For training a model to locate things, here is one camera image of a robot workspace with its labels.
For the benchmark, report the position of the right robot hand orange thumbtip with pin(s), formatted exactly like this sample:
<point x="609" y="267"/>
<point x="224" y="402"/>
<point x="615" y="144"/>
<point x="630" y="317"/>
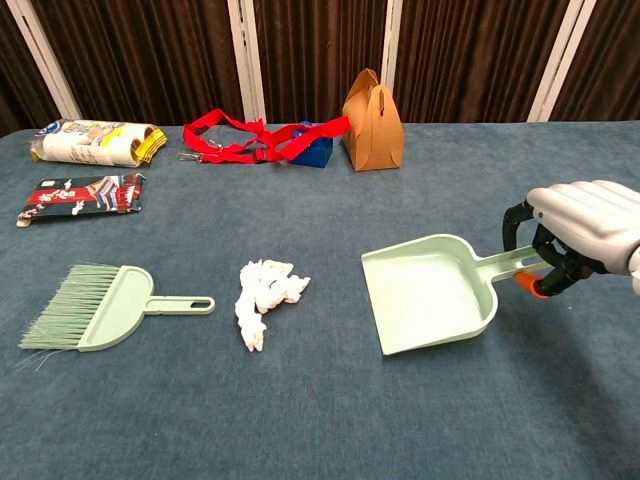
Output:
<point x="585" y="220"/>

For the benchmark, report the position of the mint green plastic dustpan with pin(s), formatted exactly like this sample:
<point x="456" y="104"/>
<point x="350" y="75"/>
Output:
<point x="425" y="295"/>

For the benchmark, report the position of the white tissue paper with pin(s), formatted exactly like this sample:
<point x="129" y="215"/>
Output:
<point x="265" y="295"/>

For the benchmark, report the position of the mint green hand broom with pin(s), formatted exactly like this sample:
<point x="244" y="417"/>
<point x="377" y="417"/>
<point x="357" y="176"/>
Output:
<point x="120" y="305"/>

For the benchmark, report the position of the brown pleated partition panel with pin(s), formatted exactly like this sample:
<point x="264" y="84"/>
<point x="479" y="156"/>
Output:
<point x="605" y="60"/>
<point x="15" y="75"/>
<point x="470" y="55"/>
<point x="320" y="55"/>
<point x="150" y="55"/>

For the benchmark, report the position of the brown paper gable box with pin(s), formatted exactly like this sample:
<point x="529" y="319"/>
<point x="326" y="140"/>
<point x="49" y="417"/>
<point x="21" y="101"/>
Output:
<point x="375" y="135"/>

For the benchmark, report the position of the blue plastic block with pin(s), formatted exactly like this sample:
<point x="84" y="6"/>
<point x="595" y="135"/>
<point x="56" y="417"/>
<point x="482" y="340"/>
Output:
<point x="315" y="155"/>

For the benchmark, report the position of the black red printed packet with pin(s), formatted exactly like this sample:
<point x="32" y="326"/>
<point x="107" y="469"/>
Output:
<point x="85" y="197"/>

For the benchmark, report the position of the white partition frame post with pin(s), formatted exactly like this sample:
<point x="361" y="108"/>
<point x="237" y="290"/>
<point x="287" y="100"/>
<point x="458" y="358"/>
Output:
<point x="246" y="60"/>
<point x="392" y="50"/>
<point x="561" y="60"/>
<point x="45" y="60"/>

